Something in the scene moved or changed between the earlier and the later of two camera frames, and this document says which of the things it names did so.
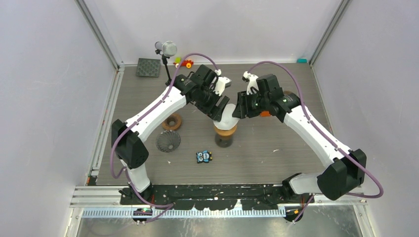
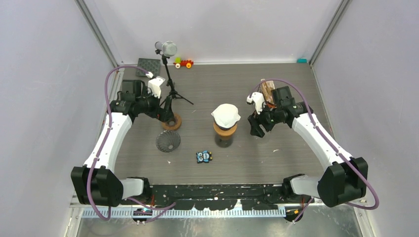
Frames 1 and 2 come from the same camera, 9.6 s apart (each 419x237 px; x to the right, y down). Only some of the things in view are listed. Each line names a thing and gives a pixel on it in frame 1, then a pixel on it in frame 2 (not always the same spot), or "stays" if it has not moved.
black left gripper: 216,114 -> 164,114
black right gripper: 242,104 -> 256,130
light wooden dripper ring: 226,132 stays
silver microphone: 166,49 stays
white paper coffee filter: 228,122 stays
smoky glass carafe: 223,141 stays
